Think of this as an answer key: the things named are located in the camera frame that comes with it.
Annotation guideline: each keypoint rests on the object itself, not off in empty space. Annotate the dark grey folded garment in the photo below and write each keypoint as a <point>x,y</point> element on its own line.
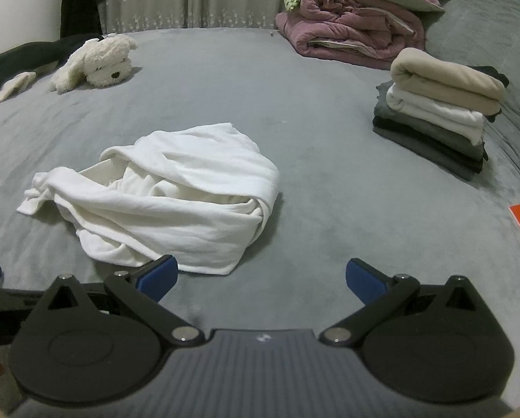
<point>417,154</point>

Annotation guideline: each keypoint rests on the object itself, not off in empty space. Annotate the beige folded garment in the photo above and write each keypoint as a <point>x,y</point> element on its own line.
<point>443,80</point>

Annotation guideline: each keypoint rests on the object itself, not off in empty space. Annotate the white shirt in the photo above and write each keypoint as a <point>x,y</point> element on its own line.
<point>177,183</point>

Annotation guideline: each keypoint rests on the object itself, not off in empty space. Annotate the white folded garment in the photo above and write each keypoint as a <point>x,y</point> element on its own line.
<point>434,115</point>

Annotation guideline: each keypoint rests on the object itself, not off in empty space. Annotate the cream cloth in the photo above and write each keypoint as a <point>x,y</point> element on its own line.
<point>5,89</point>

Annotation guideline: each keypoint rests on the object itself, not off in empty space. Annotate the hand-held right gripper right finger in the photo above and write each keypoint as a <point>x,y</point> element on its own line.
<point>364,281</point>

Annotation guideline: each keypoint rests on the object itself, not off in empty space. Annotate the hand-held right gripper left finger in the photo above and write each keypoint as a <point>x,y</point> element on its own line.
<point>157,276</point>

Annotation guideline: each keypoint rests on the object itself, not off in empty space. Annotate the pink folded quilt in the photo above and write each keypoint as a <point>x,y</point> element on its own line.
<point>342,26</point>

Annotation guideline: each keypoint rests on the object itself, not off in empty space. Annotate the white plush dog toy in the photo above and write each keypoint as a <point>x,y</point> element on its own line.
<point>99,63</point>

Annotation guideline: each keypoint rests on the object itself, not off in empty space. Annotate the hanging black garment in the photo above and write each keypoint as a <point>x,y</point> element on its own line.
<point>79,4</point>

